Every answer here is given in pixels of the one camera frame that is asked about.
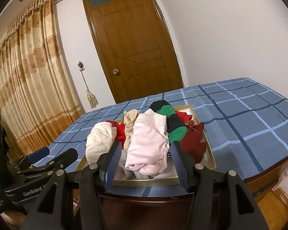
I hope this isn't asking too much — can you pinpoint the small red patterned underwear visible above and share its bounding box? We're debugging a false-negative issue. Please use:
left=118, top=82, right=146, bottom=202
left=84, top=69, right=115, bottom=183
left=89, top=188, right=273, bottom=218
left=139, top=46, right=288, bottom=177
left=174, top=110, right=195, bottom=128

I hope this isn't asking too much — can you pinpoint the plain dark red underwear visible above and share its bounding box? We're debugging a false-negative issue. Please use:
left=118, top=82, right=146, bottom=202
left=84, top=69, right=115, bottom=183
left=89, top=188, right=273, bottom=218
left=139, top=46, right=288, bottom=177
left=179, top=121, right=207, bottom=165

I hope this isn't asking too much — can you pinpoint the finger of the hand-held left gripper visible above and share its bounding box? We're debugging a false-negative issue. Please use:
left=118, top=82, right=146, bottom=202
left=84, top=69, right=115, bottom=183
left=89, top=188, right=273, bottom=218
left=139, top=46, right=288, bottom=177
left=17, top=148, right=79, bottom=176
left=16, top=146, right=51, bottom=171

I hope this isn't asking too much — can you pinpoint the bright red underwear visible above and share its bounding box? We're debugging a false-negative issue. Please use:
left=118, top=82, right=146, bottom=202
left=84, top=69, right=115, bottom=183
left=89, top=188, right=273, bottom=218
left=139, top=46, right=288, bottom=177
left=105, top=120, right=127, bottom=147

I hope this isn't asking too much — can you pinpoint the blue checked tablecloth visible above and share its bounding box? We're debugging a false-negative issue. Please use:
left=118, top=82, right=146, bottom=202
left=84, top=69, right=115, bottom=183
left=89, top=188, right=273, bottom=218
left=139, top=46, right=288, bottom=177
left=29, top=77, right=288, bottom=197

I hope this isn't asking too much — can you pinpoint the pale pink underwear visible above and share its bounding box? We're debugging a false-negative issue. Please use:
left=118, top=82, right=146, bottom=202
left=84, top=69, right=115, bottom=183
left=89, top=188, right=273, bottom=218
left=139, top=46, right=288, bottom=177
left=124, top=108, right=171, bottom=176

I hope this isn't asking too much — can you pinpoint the dark wooden desk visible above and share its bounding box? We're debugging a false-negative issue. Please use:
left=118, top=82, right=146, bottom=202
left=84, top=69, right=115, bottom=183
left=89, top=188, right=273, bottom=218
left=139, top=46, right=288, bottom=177
left=73, top=149, right=288, bottom=230

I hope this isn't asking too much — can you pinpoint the cream dotted underwear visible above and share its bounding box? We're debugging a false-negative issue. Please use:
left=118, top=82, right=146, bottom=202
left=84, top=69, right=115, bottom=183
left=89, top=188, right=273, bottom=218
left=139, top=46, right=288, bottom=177
left=85, top=121, right=118, bottom=165

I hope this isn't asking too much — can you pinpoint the pink hanging cloth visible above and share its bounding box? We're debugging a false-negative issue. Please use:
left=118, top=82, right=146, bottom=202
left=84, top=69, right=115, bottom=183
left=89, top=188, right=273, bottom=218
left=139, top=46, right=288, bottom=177
left=272, top=153, right=288, bottom=191

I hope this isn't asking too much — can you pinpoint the green and navy underwear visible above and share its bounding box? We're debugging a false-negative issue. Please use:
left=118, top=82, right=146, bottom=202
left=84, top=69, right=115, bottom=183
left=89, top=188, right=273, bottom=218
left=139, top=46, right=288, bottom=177
left=150, top=100, right=189, bottom=143

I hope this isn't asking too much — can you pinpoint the beige underwear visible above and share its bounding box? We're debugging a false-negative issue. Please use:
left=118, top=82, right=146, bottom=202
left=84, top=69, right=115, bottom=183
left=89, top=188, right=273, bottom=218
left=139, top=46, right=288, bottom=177
left=123, top=109, right=140, bottom=150

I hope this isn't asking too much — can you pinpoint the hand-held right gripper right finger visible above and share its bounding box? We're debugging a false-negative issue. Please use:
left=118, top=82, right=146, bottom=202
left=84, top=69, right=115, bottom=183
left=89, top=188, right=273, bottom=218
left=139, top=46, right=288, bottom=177
left=170, top=141, right=269, bottom=230

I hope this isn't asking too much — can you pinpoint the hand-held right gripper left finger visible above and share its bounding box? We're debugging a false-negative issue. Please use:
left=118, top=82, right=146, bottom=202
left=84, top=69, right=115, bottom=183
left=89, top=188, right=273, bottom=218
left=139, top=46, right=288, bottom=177
left=20, top=140, right=123, bottom=230

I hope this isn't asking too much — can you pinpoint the brown wooden door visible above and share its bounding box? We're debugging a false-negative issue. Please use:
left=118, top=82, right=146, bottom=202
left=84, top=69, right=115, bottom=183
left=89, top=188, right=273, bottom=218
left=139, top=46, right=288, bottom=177
left=81, top=0, right=185, bottom=104

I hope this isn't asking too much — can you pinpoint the beige patterned curtain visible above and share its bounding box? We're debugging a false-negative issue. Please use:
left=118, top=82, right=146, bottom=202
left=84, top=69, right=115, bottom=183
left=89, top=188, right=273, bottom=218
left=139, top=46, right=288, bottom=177
left=0, top=0, right=86, bottom=158

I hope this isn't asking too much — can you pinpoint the white wooden tray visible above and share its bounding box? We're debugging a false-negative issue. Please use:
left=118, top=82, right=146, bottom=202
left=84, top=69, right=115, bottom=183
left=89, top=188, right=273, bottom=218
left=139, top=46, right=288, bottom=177
left=73, top=104, right=217, bottom=188

